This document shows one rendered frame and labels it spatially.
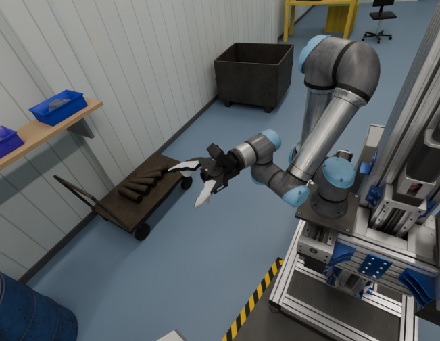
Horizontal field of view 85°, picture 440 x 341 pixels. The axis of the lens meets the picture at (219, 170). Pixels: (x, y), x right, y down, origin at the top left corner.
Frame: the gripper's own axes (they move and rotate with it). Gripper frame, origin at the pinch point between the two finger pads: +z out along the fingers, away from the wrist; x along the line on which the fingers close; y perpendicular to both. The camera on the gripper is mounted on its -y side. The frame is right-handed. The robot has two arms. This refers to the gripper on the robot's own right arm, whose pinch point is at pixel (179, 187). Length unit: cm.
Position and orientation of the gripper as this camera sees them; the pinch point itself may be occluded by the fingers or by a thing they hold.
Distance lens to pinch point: 66.7
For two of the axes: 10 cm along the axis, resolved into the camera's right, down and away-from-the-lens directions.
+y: 0.5, 6.3, 7.8
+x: -5.7, -6.2, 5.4
